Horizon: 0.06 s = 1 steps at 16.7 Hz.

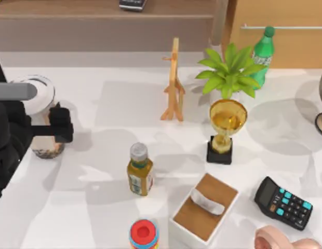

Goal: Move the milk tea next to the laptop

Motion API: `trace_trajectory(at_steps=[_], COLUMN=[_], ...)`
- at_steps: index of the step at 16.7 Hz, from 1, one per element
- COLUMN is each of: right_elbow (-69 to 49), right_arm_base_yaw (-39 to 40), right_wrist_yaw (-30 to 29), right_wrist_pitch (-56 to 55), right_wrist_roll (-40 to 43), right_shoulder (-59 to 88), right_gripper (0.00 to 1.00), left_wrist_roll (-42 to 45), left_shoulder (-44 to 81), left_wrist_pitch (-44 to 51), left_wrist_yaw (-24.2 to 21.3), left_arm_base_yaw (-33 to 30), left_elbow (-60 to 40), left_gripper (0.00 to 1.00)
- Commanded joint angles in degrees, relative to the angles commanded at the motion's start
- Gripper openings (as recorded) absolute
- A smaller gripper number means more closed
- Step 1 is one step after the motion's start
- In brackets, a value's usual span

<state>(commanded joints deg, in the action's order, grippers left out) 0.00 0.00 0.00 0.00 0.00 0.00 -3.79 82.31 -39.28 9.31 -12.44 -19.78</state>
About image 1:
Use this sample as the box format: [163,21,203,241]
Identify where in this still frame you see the milk tea cup white lid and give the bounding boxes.
[9,74,66,159]

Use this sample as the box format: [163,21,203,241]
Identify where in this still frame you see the yellow tea bottle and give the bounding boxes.
[126,142,155,197]

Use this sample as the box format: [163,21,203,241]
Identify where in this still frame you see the wooden open shelf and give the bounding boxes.
[0,0,222,52]

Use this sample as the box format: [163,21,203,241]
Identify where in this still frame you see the wooden framed blackboard stand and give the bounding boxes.
[160,37,186,123]

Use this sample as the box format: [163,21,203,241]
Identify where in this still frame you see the dark flat device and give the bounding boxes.
[118,0,148,11]

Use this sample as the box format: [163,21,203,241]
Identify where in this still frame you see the wooden topped white tissue box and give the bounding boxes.
[168,173,240,246]

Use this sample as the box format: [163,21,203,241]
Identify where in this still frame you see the gold trophy black base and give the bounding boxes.
[206,99,248,165]

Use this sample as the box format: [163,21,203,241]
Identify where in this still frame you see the green potted plant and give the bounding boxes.
[194,43,267,100]

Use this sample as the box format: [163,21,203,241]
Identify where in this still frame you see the green bottle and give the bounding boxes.
[248,25,276,90]

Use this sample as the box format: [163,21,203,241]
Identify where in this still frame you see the black calculator blue keys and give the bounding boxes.
[253,176,314,231]

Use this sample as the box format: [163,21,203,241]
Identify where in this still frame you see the pink rounded object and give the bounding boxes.
[253,225,322,249]

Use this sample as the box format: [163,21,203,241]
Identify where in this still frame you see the wooden cupboard door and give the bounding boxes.
[223,0,322,70]

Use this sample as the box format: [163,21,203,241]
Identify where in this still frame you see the long metal handle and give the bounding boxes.
[240,23,322,30]

